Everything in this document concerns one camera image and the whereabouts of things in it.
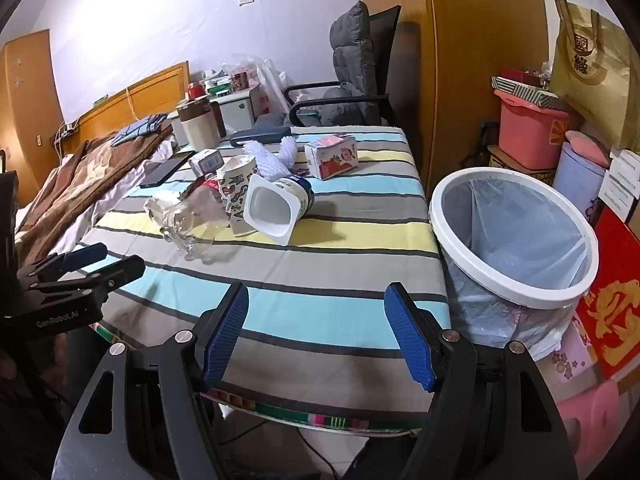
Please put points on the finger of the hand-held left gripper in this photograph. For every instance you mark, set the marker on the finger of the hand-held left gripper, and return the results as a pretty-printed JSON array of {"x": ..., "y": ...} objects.
[
  {"x": 117, "y": 271},
  {"x": 85, "y": 255}
]

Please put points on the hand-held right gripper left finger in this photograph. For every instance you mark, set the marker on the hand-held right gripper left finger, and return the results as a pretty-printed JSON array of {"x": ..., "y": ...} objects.
[{"x": 225, "y": 335}]

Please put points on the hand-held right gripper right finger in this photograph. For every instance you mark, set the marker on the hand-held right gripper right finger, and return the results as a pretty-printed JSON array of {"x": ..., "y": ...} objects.
[{"x": 410, "y": 340}]

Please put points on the clear plastic cup red rim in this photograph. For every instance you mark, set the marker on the clear plastic cup red rim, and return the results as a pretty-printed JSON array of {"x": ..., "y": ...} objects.
[{"x": 200, "y": 220}]

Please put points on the white round trash bin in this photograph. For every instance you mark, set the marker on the white round trash bin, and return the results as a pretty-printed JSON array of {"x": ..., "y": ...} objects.
[{"x": 530, "y": 301}]

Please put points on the patterned paper cup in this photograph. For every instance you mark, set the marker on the patterned paper cup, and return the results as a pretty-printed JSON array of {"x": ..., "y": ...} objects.
[{"x": 235, "y": 195}]

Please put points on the small purple white carton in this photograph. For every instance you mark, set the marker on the small purple white carton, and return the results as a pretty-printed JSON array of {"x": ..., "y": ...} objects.
[{"x": 207, "y": 161}]

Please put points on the white yogurt cup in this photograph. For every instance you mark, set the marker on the white yogurt cup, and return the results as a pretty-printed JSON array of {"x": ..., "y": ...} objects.
[{"x": 295, "y": 200}]

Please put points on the white foam net sleeve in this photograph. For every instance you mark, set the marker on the white foam net sleeve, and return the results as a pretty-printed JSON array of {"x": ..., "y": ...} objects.
[{"x": 270, "y": 160}]

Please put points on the red and white carton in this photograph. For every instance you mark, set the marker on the red and white carton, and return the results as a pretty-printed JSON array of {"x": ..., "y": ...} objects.
[{"x": 332, "y": 160}]

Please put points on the brown blanket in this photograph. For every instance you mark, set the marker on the brown blanket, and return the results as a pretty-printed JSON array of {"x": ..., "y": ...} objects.
[{"x": 75, "y": 180}]

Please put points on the striped tablecloth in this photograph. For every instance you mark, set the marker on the striped tablecloth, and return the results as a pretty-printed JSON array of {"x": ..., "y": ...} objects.
[{"x": 300, "y": 270}]

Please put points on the white power strip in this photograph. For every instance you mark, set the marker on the white power strip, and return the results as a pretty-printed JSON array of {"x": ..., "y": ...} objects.
[{"x": 67, "y": 131}]

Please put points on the clear plastic bin liner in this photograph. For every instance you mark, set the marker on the clear plastic bin liner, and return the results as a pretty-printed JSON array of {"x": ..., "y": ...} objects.
[{"x": 500, "y": 240}]

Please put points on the blue plaid folded cloth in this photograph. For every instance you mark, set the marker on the blue plaid folded cloth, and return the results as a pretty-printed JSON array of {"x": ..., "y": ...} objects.
[{"x": 137, "y": 130}]

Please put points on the beige cylindrical bin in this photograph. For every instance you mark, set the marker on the beige cylindrical bin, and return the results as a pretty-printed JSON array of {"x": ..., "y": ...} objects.
[{"x": 200, "y": 127}]

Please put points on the wooden bed headboard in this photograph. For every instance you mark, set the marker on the wooden bed headboard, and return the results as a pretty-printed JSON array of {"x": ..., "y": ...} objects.
[{"x": 150, "y": 90}]

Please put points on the wooden door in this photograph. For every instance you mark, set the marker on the wooden door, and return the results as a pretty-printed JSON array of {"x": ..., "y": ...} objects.
[{"x": 30, "y": 85}]

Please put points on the dark blue case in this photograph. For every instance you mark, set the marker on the dark blue case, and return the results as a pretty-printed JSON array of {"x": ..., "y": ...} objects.
[{"x": 260, "y": 136}]

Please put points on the white bedside cabinet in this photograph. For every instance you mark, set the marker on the white bedside cabinet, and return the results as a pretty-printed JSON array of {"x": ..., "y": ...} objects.
[{"x": 237, "y": 110}]

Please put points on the pink plastic stool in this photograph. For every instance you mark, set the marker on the pink plastic stool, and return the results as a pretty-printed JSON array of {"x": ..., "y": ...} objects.
[{"x": 600, "y": 410}]

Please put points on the yellow patterned carton box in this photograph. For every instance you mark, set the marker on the yellow patterned carton box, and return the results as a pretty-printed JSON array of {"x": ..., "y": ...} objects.
[{"x": 520, "y": 165}]

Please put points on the red box gold print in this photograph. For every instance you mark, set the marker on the red box gold print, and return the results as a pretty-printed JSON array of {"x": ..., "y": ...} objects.
[{"x": 615, "y": 310}]

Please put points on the green and white box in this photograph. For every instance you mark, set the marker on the green and white box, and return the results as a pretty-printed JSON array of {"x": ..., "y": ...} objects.
[{"x": 219, "y": 89}]

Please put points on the lavender round bin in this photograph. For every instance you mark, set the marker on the lavender round bin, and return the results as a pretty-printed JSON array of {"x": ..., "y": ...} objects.
[{"x": 575, "y": 185}]

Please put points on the pink patterned box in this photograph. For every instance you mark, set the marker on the pink patterned box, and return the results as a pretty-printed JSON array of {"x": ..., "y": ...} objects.
[{"x": 240, "y": 80}]

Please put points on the white plastic bag red print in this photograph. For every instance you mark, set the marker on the white plastic bag red print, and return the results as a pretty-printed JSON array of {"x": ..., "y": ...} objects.
[{"x": 272, "y": 90}]

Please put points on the pink plastic bucket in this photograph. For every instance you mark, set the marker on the pink plastic bucket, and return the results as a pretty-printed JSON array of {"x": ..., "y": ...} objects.
[{"x": 525, "y": 130}]

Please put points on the white labelled box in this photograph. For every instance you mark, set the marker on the white labelled box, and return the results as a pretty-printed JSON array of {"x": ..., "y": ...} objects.
[
  {"x": 622, "y": 182},
  {"x": 625, "y": 160},
  {"x": 615, "y": 206}
]

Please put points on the pink bin lid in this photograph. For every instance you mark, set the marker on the pink bin lid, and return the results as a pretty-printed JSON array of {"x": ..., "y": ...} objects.
[{"x": 587, "y": 147}]

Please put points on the grey striped tray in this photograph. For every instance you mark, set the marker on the grey striped tray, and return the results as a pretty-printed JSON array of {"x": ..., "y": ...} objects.
[{"x": 520, "y": 89}]

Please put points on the wooden wardrobe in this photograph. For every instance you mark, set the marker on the wooden wardrobe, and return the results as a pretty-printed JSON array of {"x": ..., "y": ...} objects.
[{"x": 450, "y": 60}]

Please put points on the black office chair grey cushion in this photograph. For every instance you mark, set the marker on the black office chair grey cushion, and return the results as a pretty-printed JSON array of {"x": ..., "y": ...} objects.
[{"x": 355, "y": 60}]

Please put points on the flat red box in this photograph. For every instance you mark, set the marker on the flat red box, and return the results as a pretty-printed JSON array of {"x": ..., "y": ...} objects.
[{"x": 520, "y": 75}]

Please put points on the black mesh office chair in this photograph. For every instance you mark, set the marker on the black mesh office chair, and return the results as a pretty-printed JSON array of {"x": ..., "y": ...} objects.
[{"x": 390, "y": 50}]

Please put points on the gold paper bag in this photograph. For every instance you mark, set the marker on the gold paper bag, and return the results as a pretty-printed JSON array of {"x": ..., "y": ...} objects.
[{"x": 590, "y": 70}]

